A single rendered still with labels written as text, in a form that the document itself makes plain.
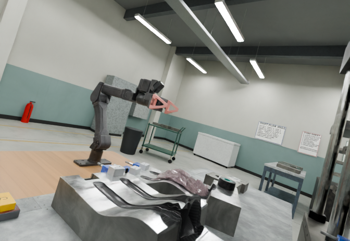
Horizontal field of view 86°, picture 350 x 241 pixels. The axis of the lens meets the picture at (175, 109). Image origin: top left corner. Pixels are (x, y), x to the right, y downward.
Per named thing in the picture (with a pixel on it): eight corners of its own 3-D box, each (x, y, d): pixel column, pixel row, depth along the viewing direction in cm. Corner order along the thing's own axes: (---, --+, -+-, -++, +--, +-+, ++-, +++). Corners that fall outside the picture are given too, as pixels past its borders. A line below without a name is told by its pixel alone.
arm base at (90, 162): (115, 151, 109) (108, 147, 112) (85, 151, 92) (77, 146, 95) (112, 164, 108) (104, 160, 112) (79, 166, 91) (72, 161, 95)
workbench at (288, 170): (254, 201, 382) (265, 159, 386) (270, 189, 532) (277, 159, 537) (294, 220, 339) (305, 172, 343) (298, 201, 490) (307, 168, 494)
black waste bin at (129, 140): (113, 149, 470) (121, 125, 473) (128, 149, 508) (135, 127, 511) (125, 155, 441) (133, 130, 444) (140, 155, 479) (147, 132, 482)
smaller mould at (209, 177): (202, 184, 120) (205, 173, 121) (211, 181, 133) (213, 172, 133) (233, 199, 109) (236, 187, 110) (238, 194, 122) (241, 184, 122)
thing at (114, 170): (90, 169, 75) (94, 156, 75) (101, 168, 79) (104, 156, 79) (110, 184, 67) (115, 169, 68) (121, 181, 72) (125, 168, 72)
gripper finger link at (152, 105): (175, 100, 83) (159, 96, 88) (166, 96, 77) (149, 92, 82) (170, 115, 83) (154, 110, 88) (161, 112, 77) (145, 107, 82)
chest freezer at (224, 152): (234, 167, 715) (240, 144, 719) (227, 168, 654) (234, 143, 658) (200, 154, 807) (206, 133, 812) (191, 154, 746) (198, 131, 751)
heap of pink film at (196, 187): (148, 180, 82) (153, 163, 82) (161, 173, 99) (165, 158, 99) (205, 204, 75) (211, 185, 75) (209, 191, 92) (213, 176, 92)
